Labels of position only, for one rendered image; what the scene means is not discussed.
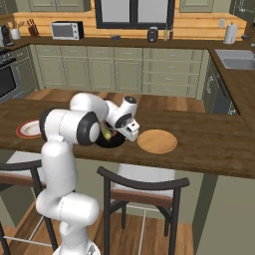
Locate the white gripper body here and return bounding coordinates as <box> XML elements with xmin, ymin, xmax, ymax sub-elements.
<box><xmin>116</xmin><ymin>121</ymin><xmax>140</xmax><ymax>143</ymax></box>

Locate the black bowl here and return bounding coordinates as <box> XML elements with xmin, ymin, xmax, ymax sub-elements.
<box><xmin>96</xmin><ymin>127</ymin><xmax>128</xmax><ymax>149</ymax></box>

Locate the round wooden plate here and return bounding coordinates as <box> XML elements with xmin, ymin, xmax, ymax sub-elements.
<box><xmin>136</xmin><ymin>128</ymin><xmax>178</xmax><ymax>155</ymax></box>

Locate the green base cupboard run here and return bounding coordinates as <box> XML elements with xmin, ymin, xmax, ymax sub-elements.
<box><xmin>13</xmin><ymin>44</ymin><xmax>211</xmax><ymax>100</ymax></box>

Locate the dark wooden stool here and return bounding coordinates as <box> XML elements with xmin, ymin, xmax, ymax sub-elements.
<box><xmin>0</xmin><ymin>150</ymin><xmax>60</xmax><ymax>255</ymax></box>
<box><xmin>96</xmin><ymin>163</ymin><xmax>191</xmax><ymax>255</ymax></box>

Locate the dark dishwasher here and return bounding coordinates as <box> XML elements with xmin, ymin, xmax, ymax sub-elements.
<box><xmin>201</xmin><ymin>59</ymin><xmax>239</xmax><ymax>117</ymax></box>

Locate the black round jar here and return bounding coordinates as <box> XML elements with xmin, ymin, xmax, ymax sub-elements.
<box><xmin>146</xmin><ymin>26</ymin><xmax>159</xmax><ymax>44</ymax></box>

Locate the red rimmed white plate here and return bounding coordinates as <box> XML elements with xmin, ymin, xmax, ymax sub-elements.
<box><xmin>15</xmin><ymin>118</ymin><xmax>45</xmax><ymax>139</ymax></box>

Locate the dark framed window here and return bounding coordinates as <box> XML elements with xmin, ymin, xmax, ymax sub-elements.
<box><xmin>94</xmin><ymin>0</ymin><xmax>176</xmax><ymax>31</ymax></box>

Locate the white toaster oven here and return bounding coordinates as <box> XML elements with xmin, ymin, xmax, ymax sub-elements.
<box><xmin>50</xmin><ymin>20</ymin><xmax>86</xmax><ymax>41</ymax></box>

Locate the grey sink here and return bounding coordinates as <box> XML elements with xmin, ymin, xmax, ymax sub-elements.
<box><xmin>214</xmin><ymin>49</ymin><xmax>255</xmax><ymax>71</ymax></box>

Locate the black built-in oven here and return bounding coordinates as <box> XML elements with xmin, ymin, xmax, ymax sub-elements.
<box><xmin>0</xmin><ymin>49</ymin><xmax>22</xmax><ymax>102</ymax></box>

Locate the white paper towel roll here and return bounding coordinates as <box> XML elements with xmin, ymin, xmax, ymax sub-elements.
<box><xmin>223</xmin><ymin>21</ymin><xmax>239</xmax><ymax>45</ymax></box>

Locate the knife block with knives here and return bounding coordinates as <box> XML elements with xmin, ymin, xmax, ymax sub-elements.
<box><xmin>26</xmin><ymin>18</ymin><xmax>41</xmax><ymax>39</ymax></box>

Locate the white pot with utensils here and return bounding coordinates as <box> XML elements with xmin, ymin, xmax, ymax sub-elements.
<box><xmin>6</xmin><ymin>21</ymin><xmax>26</xmax><ymax>41</ymax></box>

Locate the black coffee machine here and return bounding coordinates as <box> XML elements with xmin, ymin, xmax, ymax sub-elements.
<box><xmin>0</xmin><ymin>24</ymin><xmax>15</xmax><ymax>48</ymax></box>

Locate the green wall cupboard run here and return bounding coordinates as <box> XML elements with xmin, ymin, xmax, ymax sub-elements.
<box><xmin>14</xmin><ymin>0</ymin><xmax>93</xmax><ymax>13</ymax></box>

